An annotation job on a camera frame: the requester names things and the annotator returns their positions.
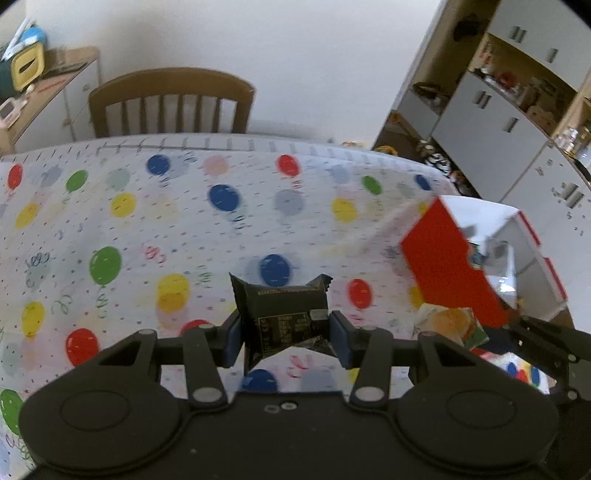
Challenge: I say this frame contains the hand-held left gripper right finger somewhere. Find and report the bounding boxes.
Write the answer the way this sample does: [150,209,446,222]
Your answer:
[329,310,483,409]

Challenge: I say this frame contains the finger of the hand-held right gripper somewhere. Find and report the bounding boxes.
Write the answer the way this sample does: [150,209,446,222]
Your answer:
[517,315,591,343]
[503,323,581,366]

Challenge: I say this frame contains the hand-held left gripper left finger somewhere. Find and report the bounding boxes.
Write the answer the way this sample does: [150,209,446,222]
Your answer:
[97,310,245,409]

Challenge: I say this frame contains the black snack packet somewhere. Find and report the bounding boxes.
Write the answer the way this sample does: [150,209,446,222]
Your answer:
[229,273,345,371]

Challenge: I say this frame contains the orange white snack packet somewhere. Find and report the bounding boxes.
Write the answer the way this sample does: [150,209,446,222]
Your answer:
[414,304,490,349]

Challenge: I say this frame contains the red cardboard box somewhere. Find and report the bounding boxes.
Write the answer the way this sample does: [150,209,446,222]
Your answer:
[399,194,570,329]

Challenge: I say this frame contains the balloon print tablecloth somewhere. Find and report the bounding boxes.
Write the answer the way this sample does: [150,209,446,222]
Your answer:
[0,134,555,462]

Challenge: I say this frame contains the group of jars and bottles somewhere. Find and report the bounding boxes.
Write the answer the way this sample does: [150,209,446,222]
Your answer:
[554,124,591,162]

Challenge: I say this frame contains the wooden chair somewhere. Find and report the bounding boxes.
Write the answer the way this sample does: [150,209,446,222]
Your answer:
[89,68,256,138]

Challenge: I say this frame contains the white wood-topped side cabinet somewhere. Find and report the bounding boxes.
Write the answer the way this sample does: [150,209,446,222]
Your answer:
[0,46,101,155]

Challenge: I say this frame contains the black hanging hat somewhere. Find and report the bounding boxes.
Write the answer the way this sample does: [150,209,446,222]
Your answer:
[452,14,481,42]

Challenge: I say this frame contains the white toy device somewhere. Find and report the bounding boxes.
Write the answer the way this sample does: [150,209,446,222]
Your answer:
[0,99,26,130]

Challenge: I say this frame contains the black flat tablet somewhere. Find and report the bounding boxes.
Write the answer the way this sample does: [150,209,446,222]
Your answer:
[44,62,86,77]

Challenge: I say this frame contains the green yellow tissue box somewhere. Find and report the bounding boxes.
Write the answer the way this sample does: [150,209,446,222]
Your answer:
[0,44,47,100]

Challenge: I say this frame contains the blue round container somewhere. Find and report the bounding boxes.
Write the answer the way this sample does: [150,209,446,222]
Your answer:
[18,25,49,47]

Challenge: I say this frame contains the grey wooden wall cabinet unit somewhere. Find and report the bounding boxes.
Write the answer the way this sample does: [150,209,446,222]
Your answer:
[374,0,591,259]

